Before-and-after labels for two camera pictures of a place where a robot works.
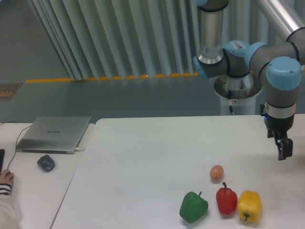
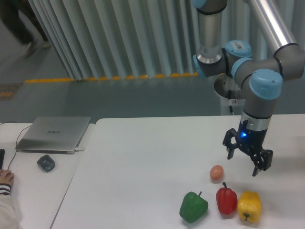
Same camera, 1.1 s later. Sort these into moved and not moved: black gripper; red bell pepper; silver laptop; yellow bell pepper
Moved: black gripper
Not moved: silver laptop; yellow bell pepper; red bell pepper
